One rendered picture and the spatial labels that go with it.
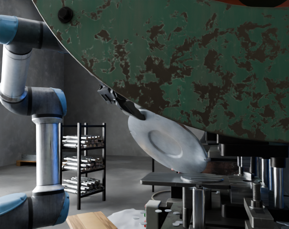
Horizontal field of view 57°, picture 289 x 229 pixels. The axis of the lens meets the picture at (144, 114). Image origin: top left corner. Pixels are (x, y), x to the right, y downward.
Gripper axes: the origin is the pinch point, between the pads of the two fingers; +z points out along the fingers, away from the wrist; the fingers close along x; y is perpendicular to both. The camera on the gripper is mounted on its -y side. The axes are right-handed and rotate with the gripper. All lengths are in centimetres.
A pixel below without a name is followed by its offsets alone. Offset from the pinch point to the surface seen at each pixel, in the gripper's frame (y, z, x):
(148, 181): -3.7, 12.2, 14.1
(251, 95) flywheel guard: -45.8, -14.5, 12.8
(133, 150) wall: 567, 340, -224
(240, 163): -20.2, 22.6, -3.6
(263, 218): -35.4, 16.5, 13.2
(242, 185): -23.2, 23.3, 2.8
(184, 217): -10.1, 24.8, 15.8
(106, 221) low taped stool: 84, 70, 20
